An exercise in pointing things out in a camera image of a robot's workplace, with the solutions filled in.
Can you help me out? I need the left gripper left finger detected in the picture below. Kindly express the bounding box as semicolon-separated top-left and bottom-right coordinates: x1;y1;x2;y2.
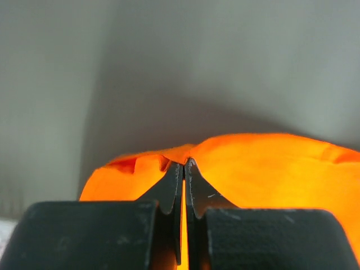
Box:
1;163;183;269

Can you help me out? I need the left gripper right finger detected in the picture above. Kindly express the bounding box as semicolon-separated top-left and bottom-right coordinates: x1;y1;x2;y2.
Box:
184;160;359;269

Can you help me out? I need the orange t shirt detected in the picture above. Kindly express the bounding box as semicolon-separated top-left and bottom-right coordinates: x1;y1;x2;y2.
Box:
80;133;359;256

